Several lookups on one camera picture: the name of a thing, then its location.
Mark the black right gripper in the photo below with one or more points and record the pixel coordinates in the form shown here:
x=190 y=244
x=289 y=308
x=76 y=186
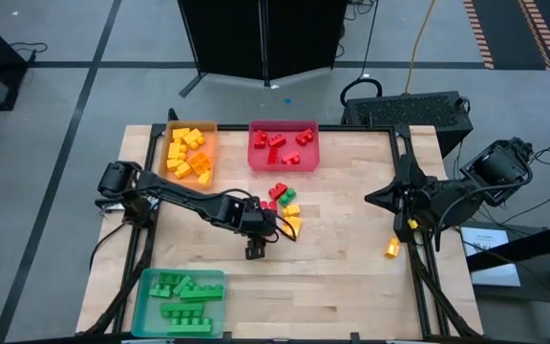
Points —
x=416 y=200

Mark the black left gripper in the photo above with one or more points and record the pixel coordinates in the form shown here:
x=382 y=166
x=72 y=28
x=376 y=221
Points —
x=248 y=220

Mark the long green toy block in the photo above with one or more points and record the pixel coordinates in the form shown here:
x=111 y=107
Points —
x=190 y=326
x=202 y=292
x=182 y=310

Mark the large orange-yellow toy block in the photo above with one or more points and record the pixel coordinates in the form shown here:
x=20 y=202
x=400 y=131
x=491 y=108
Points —
x=200 y=163

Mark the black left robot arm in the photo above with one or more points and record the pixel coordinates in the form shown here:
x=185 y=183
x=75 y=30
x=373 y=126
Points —
x=179 y=196

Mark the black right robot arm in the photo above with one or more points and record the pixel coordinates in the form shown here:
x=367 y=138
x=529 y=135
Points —
x=456 y=205

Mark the small yellow tag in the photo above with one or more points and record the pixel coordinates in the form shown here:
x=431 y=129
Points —
x=413 y=223

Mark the teal translucent plastic bin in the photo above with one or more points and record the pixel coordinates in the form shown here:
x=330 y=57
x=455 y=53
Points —
x=217 y=320

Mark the black computer tower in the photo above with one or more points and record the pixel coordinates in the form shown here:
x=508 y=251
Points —
x=408 y=112

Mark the red translucent plastic bin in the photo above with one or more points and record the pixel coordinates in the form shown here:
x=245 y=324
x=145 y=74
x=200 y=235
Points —
x=256 y=160

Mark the orange translucent plastic bin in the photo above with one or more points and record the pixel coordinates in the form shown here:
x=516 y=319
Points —
x=211 y=131

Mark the black stand bar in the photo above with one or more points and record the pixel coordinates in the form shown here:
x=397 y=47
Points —
x=523 y=246

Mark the black folding screen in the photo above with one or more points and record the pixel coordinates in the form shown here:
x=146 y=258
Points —
x=227 y=38

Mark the black frame clamp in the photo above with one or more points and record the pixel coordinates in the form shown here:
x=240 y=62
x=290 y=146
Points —
x=354 y=337

